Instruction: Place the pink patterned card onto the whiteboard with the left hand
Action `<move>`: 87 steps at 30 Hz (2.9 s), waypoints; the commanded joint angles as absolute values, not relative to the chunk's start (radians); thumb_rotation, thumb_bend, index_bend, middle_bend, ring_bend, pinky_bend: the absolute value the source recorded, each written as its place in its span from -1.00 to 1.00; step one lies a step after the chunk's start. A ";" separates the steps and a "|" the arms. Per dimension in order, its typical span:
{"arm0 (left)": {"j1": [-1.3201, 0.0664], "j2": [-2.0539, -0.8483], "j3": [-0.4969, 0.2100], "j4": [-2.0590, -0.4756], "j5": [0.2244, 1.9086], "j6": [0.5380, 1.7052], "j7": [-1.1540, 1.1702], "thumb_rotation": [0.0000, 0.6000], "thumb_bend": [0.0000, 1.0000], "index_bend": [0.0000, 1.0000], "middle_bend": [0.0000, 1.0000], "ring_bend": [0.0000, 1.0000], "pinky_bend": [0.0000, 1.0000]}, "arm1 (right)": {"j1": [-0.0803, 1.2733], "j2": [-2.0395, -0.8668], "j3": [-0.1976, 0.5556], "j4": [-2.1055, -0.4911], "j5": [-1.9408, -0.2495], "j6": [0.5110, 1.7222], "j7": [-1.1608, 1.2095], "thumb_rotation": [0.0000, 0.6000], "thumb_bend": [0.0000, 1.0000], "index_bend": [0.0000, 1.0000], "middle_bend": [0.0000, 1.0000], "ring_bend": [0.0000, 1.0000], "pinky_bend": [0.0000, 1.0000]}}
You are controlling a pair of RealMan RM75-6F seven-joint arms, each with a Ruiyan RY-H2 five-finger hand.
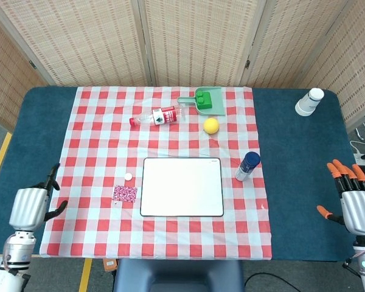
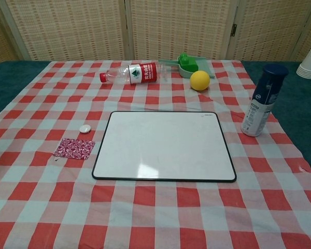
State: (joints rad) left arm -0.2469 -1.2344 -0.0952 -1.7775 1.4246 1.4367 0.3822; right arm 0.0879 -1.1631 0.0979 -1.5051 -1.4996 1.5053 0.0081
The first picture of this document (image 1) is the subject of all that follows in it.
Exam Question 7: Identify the right silver hand orange fingertips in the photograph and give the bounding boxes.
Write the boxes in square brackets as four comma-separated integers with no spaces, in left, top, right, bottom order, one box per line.
[316,158,365,237]

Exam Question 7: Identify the left silver hand black fingers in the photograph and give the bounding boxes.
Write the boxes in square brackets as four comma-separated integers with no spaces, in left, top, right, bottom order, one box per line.
[9,163,69,232]

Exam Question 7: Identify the red patterned rectangular packet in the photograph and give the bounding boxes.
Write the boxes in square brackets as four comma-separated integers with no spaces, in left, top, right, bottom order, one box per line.
[111,185,138,204]

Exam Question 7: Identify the dark blue robot base seat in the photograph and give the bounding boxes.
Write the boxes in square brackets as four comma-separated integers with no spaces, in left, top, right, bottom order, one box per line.
[113,258,246,292]

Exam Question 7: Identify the teal table cover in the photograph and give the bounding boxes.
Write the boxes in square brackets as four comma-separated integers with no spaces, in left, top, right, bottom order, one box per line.
[0,86,365,263]

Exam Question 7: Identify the red white checkered tablecloth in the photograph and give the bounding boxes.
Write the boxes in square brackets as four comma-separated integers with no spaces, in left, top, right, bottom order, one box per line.
[39,86,274,261]

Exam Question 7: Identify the white paper cup stack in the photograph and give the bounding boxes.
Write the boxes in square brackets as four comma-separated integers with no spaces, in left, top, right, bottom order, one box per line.
[294,88,325,117]

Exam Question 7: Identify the white bottle dark blue cap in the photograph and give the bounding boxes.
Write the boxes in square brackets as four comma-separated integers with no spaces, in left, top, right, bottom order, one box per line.
[234,151,262,182]

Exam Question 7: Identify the woven bamboo screen panel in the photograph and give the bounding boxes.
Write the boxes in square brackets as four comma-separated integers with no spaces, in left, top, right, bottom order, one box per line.
[240,0,350,89]
[0,0,155,88]
[136,0,267,88]
[294,0,365,131]
[0,12,46,131]

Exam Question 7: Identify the white board black rim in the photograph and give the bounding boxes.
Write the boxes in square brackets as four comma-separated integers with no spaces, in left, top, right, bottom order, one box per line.
[139,157,225,218]

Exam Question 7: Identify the clear bottle red label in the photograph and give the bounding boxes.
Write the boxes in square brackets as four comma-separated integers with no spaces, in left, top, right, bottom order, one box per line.
[128,105,183,128]

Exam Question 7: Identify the yellow ball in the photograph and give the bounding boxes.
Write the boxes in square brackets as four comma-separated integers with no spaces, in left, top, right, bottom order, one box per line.
[203,117,220,134]

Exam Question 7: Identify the green plastic dustpan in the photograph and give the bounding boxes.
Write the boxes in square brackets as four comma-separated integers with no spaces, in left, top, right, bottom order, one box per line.
[177,86,227,117]

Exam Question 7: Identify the green toy building brick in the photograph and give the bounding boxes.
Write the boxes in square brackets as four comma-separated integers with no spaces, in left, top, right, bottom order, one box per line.
[195,92,214,111]

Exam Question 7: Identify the white cable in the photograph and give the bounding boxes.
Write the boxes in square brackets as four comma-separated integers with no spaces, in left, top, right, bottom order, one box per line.
[349,138,365,156]

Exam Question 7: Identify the black floor cable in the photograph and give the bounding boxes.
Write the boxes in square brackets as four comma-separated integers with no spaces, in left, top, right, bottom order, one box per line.
[243,272,282,292]

